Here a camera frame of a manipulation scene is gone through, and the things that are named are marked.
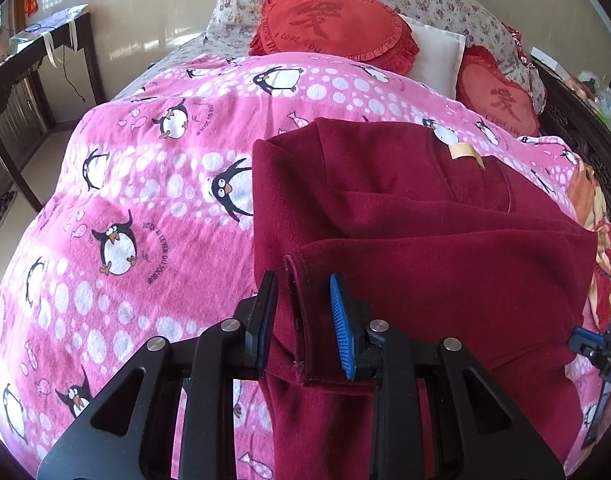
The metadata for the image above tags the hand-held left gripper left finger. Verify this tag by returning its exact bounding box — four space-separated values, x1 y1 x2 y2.
38 271 279 480

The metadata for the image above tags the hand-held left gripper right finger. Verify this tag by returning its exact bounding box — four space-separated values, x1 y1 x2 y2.
327 272 567 480

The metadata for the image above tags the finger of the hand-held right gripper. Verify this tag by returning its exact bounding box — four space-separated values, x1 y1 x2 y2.
568 327 611 361

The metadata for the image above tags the maroon fleece garment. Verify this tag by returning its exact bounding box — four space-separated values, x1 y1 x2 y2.
252 117 599 480

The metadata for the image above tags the orange patterned blanket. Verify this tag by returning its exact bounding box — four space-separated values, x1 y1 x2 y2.
567 160 611 333

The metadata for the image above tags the pink penguin print blanket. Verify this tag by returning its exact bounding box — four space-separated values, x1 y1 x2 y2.
0 52 607 480

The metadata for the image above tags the dark carved wooden headboard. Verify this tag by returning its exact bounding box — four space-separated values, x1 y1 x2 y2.
530 54 611 221

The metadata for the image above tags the small red heart cushion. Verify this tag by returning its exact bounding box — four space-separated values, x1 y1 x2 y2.
455 45 543 137

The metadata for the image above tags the floral bed sheet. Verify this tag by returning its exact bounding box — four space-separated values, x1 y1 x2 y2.
116 35 248 101

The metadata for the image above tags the white small pillow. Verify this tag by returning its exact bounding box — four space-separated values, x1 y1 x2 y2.
397 13 467 99

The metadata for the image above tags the large red heart cushion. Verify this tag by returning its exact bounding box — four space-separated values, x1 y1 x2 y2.
247 0 421 76

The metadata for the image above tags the dark wooden desk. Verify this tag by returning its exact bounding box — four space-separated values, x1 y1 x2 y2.
0 11 106 212

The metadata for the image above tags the black cable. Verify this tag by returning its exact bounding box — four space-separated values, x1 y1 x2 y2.
61 46 87 107

